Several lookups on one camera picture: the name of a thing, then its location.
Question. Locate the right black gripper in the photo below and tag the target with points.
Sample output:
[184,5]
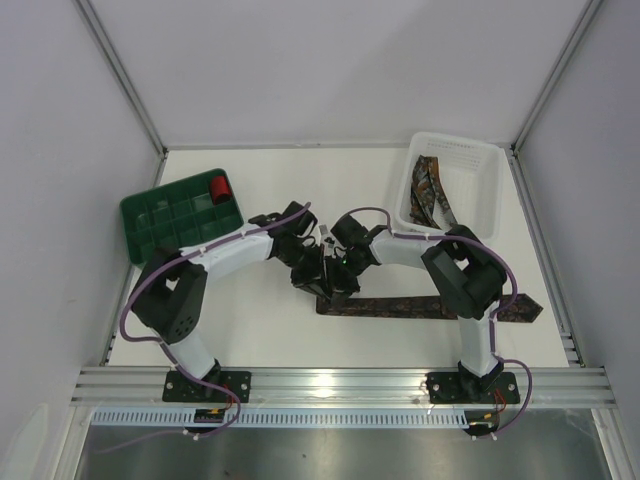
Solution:
[344,279]

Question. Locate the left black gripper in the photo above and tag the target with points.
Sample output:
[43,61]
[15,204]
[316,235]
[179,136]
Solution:
[310,275]

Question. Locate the dark brown patterned tie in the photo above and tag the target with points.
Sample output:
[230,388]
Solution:
[524,310]

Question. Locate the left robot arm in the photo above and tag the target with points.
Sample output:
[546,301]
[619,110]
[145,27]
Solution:
[169,295]

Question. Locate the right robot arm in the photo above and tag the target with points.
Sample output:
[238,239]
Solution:
[468,276]

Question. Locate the orange blue patterned tie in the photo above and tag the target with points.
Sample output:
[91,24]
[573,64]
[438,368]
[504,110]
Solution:
[427,193]

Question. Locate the red rolled tie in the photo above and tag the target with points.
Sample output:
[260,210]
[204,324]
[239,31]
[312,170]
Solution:
[220,190]

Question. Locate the green compartment tray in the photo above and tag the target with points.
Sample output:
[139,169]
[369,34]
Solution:
[176,215]

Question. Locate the white plastic basket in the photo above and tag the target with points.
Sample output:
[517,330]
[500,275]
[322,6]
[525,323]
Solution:
[471,175]

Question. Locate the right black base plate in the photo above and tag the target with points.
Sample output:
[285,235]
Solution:
[452,387]

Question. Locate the aluminium mounting rail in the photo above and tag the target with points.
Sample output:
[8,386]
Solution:
[309,387]

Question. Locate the white slotted cable duct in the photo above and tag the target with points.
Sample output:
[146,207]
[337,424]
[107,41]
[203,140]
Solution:
[283,418]

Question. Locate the left aluminium frame post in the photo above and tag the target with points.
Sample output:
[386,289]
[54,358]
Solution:
[116,66]

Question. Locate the aluminium frame post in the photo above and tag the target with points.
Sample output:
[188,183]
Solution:
[569,49]
[116,66]

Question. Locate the right aluminium frame post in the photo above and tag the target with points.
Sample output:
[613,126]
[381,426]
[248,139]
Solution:
[569,49]

